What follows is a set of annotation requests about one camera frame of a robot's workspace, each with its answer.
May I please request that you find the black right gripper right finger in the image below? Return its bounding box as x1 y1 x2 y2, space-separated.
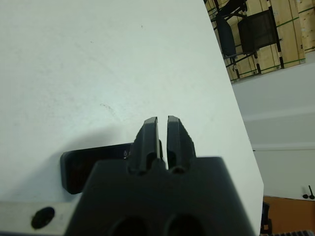
166 115 197 173

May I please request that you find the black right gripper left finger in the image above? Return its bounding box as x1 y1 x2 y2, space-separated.
127 117 163 177

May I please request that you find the slim black camera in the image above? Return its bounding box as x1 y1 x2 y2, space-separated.
61 142 163 195

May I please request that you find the black mesh office chair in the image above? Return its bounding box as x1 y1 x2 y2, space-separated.
214 0 287 81

